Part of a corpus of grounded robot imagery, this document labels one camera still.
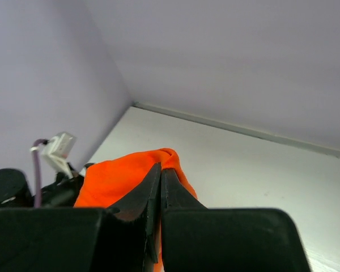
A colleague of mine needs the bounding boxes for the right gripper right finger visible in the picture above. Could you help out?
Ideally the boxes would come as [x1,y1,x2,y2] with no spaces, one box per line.
[161,169,311,271]

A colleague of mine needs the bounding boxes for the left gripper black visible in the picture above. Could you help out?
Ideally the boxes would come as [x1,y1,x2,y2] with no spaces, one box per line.
[0,167,84,208]

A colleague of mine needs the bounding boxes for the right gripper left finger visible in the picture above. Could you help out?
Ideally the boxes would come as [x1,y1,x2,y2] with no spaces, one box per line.
[0,164,161,271]

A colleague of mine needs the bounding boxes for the orange t shirt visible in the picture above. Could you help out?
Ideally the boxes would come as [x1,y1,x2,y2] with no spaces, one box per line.
[73,147,198,272]

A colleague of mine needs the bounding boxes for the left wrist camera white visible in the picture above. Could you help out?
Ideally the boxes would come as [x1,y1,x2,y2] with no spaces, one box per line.
[30,131,77,182]

